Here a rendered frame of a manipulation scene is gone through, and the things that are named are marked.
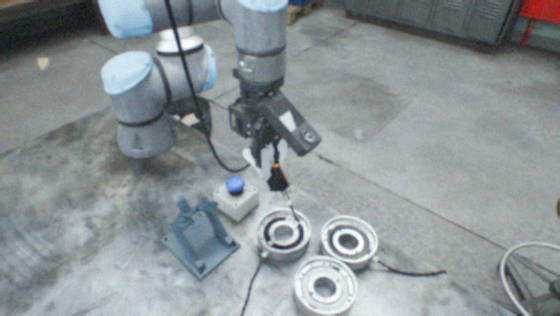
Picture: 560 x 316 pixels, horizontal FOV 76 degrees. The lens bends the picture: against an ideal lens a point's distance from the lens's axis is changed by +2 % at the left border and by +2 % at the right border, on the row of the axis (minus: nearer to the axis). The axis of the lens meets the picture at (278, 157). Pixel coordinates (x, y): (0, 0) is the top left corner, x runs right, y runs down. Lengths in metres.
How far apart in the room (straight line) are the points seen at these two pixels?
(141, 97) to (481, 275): 1.54
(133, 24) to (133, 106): 0.39
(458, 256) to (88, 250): 1.53
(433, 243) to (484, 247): 0.23
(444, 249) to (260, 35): 1.53
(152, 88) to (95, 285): 0.44
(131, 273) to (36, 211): 0.29
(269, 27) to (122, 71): 0.46
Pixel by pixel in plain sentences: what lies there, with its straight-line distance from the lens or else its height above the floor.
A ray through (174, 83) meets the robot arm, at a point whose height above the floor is 0.97.
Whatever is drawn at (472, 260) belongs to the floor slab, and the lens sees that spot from 1.88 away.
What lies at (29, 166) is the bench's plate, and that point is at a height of 0.80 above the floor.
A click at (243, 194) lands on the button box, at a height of 0.84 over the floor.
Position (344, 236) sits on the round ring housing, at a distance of 0.73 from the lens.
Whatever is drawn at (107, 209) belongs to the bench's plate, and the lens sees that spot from 0.87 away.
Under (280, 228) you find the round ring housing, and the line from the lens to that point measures 0.73.
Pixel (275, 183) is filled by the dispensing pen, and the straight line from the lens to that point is 0.67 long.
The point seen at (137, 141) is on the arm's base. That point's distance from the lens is 0.96.
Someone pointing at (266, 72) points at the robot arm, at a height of 1.15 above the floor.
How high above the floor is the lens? 1.39
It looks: 40 degrees down
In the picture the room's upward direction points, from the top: straight up
